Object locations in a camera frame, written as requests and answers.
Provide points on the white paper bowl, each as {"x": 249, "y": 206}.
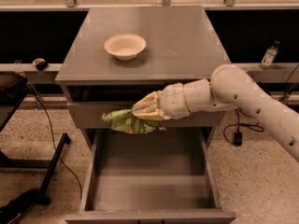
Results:
{"x": 125, "y": 47}

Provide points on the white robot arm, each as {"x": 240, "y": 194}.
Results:
{"x": 230, "y": 87}

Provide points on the black wheeled stand leg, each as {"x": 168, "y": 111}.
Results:
{"x": 287, "y": 93}

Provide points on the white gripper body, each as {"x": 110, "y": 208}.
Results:
{"x": 172, "y": 100}

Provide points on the closed grey top drawer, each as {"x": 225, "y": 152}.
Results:
{"x": 88, "y": 115}

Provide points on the green jalapeno chip bag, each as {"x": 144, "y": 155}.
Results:
{"x": 125, "y": 122}

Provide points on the grey drawer cabinet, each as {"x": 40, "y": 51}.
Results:
{"x": 182, "y": 46}

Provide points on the black tape measure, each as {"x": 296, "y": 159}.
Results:
{"x": 40, "y": 64}

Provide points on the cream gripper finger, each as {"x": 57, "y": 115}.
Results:
{"x": 154, "y": 115}
{"x": 147, "y": 104}

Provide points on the clear bottle with label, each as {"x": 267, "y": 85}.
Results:
{"x": 269, "y": 55}

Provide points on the open grey middle drawer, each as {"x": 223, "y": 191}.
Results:
{"x": 157, "y": 178}

